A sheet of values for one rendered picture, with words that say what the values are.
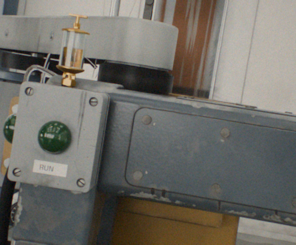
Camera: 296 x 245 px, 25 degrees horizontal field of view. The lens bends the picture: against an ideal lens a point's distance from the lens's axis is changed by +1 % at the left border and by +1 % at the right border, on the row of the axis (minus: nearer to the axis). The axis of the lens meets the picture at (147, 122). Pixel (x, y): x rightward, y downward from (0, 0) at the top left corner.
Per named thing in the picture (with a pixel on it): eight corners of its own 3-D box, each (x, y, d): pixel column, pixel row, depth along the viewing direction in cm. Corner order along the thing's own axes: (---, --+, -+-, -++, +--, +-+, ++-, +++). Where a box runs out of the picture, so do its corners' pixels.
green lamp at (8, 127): (-4, 143, 60) (1, 111, 60) (6, 141, 63) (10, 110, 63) (24, 148, 60) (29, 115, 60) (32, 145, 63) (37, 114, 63)
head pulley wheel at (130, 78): (90, 82, 75) (94, 61, 75) (102, 84, 84) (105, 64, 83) (169, 95, 74) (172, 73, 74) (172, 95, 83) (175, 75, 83)
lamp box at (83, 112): (6, 180, 59) (21, 80, 59) (20, 174, 64) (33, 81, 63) (88, 193, 59) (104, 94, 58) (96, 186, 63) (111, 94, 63)
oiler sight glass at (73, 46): (55, 64, 66) (60, 29, 66) (60, 65, 68) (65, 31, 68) (80, 68, 66) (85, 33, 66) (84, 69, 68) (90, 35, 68)
